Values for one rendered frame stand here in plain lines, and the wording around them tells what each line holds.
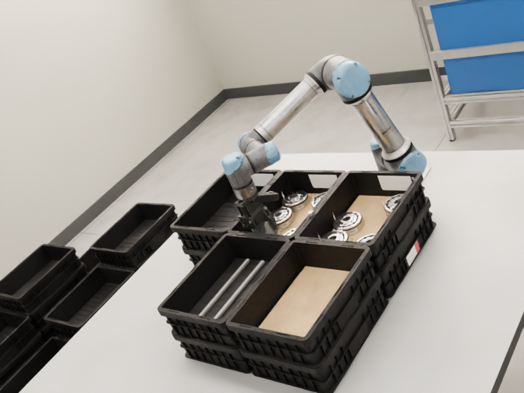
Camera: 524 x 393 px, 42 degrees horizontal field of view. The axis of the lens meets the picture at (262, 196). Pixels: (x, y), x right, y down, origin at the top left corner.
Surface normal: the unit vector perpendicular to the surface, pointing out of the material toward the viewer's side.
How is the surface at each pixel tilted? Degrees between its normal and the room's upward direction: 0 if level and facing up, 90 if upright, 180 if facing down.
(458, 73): 90
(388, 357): 0
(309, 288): 0
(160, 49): 90
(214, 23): 90
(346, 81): 83
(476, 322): 0
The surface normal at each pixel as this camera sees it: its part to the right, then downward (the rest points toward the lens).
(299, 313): -0.36, -0.81
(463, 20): -0.52, 0.59
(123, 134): 0.77, 0.03
